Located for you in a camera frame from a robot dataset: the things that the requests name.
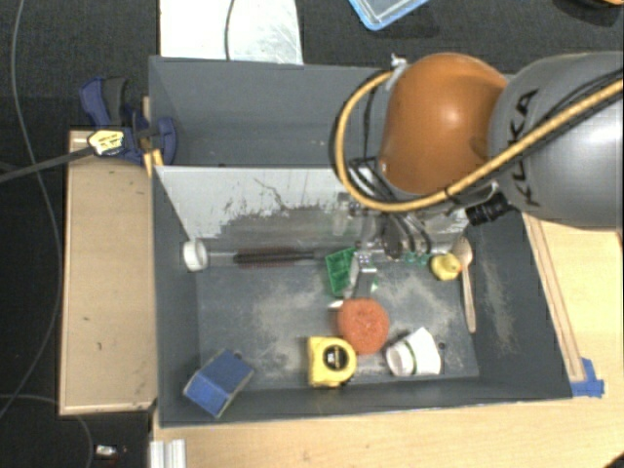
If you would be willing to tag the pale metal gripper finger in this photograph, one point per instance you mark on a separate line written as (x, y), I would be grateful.
(365, 281)

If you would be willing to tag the green plastic grid block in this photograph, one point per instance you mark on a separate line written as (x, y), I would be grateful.
(340, 271)

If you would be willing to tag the orange round sponge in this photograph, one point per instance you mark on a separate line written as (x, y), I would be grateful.
(363, 327)

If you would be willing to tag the yellow rubber duck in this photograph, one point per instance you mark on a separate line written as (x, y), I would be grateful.
(444, 266)

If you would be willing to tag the yellow tape measure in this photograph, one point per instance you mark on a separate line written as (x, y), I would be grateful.
(331, 361)

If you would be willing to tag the white cup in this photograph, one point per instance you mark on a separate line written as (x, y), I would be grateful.
(419, 356)

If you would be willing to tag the grey metal bin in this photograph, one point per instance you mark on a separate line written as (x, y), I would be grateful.
(273, 310)

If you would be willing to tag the wooden spoon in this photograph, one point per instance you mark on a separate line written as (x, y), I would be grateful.
(469, 300)

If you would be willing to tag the clear tube with dark brush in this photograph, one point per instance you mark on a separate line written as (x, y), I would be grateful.
(263, 257)

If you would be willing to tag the blue box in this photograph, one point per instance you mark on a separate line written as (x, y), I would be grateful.
(219, 383)

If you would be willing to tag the pale wood flat board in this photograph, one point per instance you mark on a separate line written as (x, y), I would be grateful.
(107, 285)

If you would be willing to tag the black cylinder on white bracket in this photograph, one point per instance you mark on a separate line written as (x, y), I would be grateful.
(487, 210)

